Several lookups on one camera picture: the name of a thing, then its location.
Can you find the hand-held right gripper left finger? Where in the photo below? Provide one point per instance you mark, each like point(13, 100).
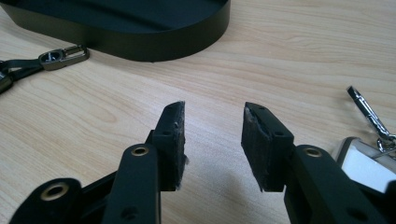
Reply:
point(169, 146)

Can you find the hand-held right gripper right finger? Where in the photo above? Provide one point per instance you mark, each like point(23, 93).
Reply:
point(264, 146)

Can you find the black key rack with tray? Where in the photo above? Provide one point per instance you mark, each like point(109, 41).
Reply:
point(130, 28)

